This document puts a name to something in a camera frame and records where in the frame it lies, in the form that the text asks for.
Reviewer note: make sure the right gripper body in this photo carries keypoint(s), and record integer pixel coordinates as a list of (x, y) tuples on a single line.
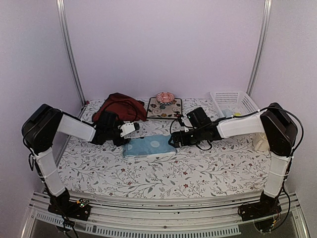
[(191, 140)]

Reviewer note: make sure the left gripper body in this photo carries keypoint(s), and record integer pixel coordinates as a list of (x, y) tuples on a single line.
[(111, 135)]

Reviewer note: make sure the blue cartoon towel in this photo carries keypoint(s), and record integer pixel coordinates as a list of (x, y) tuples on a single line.
[(148, 147)]

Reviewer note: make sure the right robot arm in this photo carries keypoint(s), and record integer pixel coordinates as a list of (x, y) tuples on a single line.
[(275, 122)]

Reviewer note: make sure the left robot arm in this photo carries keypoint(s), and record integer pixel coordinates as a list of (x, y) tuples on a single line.
[(40, 129)]

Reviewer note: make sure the dark red towel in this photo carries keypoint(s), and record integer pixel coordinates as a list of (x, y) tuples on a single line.
[(127, 108)]

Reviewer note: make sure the rolled light blue towel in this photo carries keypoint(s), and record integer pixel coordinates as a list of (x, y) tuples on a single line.
[(227, 113)]

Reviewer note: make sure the white plastic basket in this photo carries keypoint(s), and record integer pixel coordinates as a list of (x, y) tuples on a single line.
[(237, 102)]

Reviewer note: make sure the red patterned bowl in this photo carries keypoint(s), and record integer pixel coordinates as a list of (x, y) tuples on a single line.
[(165, 98)]

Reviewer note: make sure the floral square trivet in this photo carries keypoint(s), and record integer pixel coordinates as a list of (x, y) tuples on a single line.
[(155, 110)]

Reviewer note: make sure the cream ribbed mug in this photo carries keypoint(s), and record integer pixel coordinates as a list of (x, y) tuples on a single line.
[(260, 142)]

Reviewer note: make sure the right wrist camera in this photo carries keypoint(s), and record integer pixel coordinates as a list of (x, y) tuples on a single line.
[(184, 122)]

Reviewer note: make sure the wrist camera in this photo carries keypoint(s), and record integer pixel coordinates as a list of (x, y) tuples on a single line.
[(128, 128), (184, 122)]

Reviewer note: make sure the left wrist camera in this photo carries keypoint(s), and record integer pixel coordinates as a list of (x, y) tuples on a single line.
[(128, 128)]

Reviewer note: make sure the aluminium front rail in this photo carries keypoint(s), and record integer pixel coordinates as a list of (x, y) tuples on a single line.
[(214, 217)]

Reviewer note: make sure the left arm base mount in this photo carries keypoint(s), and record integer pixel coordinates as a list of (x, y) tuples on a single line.
[(62, 205)]

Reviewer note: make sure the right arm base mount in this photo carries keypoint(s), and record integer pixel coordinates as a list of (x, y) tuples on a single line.
[(266, 206)]

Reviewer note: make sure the left aluminium post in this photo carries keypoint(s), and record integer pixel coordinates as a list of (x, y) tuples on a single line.
[(69, 51)]

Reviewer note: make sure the aluminium post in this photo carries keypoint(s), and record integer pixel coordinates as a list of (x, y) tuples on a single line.
[(260, 47), (69, 51)]

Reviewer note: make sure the right aluminium post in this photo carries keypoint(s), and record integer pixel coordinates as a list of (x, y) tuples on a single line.
[(260, 47)]

